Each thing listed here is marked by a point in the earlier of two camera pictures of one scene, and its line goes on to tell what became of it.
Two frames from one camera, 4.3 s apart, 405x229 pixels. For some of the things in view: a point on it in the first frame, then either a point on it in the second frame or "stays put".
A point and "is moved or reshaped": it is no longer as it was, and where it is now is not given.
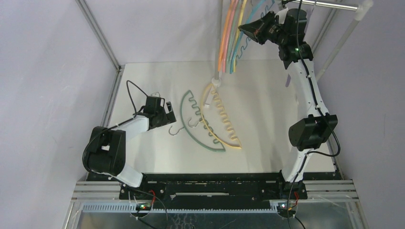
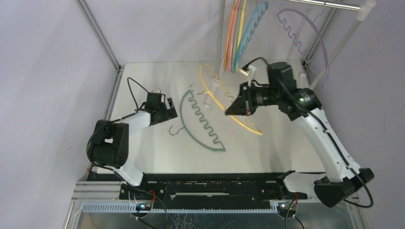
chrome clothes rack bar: [330, 5] stays put
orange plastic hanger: [224, 37] is moved or reshaped
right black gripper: [264, 28] -> [247, 100]
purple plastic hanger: [288, 78] -> [293, 35]
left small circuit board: [143, 206] stays put
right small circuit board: [282, 207] stays put
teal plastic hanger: [240, 36] is moved or reshaped
